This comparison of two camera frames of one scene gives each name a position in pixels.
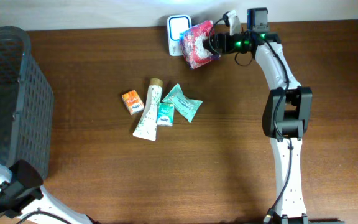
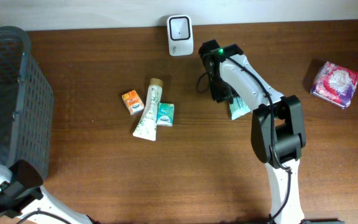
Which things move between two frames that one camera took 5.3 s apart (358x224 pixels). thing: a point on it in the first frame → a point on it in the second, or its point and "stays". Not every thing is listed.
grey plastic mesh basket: [17, 100] stays
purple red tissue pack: [194, 51] → [335, 84]
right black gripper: [217, 41] → [217, 94]
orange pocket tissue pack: [132, 102] stays
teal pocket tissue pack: [165, 115] stays
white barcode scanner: [176, 24] stays
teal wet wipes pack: [186, 106] → [238, 108]
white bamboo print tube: [146, 128] stays
